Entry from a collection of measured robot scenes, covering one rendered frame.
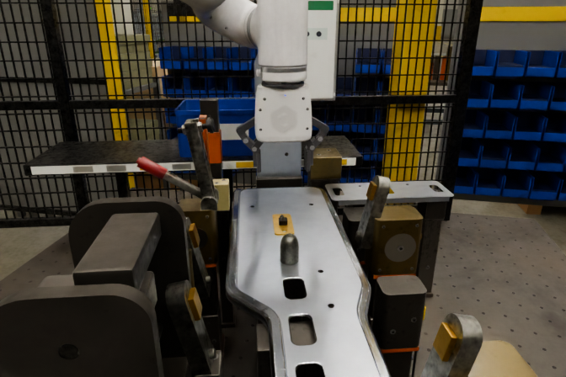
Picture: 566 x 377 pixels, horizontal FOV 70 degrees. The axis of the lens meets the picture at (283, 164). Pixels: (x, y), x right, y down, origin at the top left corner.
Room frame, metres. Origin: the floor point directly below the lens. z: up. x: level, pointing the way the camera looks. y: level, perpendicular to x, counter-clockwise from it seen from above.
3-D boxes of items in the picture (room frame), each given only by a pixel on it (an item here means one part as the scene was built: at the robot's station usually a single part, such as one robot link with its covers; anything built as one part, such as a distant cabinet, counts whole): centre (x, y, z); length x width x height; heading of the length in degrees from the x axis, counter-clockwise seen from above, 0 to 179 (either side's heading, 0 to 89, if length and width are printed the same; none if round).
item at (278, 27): (0.72, 0.00, 1.38); 0.09 x 0.08 x 0.13; 38
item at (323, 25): (1.28, -0.05, 1.30); 0.23 x 0.02 x 0.31; 95
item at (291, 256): (0.59, -0.01, 1.02); 0.03 x 0.03 x 0.07
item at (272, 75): (0.72, 0.00, 1.30); 0.09 x 0.08 x 0.03; 95
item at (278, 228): (0.72, 0.00, 1.01); 0.08 x 0.04 x 0.01; 5
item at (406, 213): (0.68, -0.22, 0.87); 0.12 x 0.07 x 0.35; 95
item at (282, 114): (0.72, 0.00, 1.23); 0.10 x 0.07 x 0.11; 95
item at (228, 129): (1.14, 0.14, 1.09); 0.30 x 0.17 x 0.13; 94
